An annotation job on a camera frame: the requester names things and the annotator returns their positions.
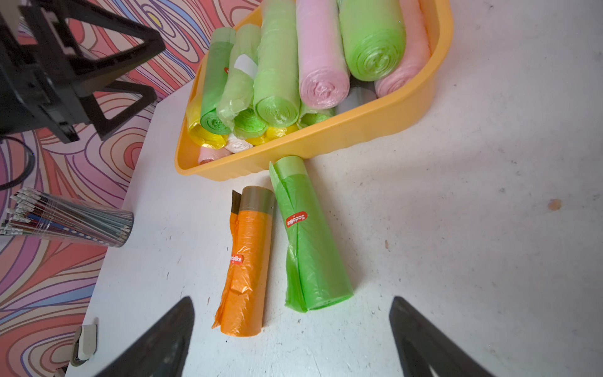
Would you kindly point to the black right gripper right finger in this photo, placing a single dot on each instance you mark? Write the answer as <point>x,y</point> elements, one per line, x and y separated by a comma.
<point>423,349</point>

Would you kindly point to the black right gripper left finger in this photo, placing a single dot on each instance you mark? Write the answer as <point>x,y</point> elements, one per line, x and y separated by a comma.
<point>162,350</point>

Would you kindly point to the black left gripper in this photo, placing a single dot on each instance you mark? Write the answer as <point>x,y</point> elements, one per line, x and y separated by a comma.
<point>23,75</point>

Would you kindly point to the orange trash bag roll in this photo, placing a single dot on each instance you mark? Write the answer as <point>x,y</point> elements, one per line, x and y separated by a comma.
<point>242,305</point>

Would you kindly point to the pink labelled trash bag roll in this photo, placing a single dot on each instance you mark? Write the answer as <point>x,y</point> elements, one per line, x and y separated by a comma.
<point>208,155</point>

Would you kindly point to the yellow trash bag roll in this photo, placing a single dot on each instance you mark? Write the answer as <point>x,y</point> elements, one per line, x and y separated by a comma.
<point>273,133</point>

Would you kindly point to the yellow plastic storage box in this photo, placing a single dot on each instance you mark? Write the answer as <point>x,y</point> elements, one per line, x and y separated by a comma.
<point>383,117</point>

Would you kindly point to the dark grey trash bag roll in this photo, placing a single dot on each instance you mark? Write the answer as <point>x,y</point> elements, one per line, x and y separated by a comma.
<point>360,94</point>

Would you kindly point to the large green trash bag roll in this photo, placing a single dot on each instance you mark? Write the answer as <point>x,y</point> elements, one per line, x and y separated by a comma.
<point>373,36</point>

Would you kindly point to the white blue-capped roll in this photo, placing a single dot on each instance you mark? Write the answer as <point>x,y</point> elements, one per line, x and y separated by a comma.
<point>236,145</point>

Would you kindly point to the light green trash bag roll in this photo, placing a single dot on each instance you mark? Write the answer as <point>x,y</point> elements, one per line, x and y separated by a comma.
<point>311,116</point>

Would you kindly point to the pencil holder cup with pencils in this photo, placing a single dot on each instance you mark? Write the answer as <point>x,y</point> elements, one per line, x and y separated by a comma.
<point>49,217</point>

